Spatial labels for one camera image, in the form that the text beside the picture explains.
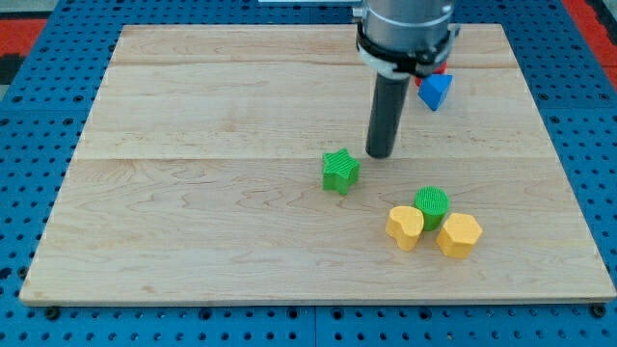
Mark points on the blue triangular block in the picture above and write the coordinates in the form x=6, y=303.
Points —
x=433, y=90

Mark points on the red block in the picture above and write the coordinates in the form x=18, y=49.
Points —
x=439, y=70

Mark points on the yellow hexagon block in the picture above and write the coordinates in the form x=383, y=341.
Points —
x=459, y=235

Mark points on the green star block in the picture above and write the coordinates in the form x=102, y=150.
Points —
x=339, y=171

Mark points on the wooden board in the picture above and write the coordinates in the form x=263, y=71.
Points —
x=197, y=181

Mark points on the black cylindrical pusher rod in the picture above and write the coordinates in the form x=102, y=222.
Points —
x=388, y=101

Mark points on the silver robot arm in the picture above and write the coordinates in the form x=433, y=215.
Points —
x=405, y=25

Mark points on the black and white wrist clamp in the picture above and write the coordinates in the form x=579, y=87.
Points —
x=398, y=65

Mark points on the green cylinder block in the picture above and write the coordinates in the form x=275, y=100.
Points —
x=433, y=203

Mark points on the yellow heart block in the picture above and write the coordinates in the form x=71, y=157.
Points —
x=404, y=225

